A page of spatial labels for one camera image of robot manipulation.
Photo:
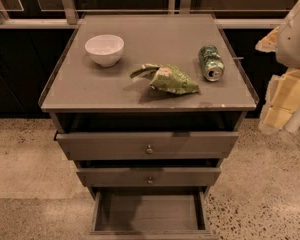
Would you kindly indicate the white ceramic bowl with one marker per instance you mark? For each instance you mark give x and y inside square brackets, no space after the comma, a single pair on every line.
[105,50]

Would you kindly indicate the grey drawer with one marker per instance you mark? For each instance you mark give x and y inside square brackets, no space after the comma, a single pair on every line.
[141,177]
[155,215]
[146,145]

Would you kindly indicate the metal window frame rail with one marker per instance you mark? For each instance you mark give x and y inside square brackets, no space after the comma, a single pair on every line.
[68,13]

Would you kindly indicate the grey top drawer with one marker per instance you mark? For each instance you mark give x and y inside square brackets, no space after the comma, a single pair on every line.
[146,145]

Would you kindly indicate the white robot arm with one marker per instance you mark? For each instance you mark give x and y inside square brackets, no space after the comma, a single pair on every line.
[282,108]

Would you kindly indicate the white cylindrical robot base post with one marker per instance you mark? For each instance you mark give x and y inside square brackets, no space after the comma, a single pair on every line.
[294,123]

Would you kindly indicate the grey bottom drawer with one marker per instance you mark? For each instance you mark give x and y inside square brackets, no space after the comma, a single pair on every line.
[155,215]

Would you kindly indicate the green jalapeno chip bag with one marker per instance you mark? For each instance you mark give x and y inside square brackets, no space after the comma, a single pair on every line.
[167,78]

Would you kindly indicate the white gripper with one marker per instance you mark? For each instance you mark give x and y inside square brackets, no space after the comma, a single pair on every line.
[295,44]

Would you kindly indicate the grey middle drawer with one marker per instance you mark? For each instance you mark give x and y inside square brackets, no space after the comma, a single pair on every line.
[141,177]

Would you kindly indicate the green soda can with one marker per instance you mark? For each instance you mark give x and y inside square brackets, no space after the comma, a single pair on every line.
[211,63]

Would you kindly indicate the grey drawer cabinet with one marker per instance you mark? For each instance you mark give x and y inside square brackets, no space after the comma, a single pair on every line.
[147,108]

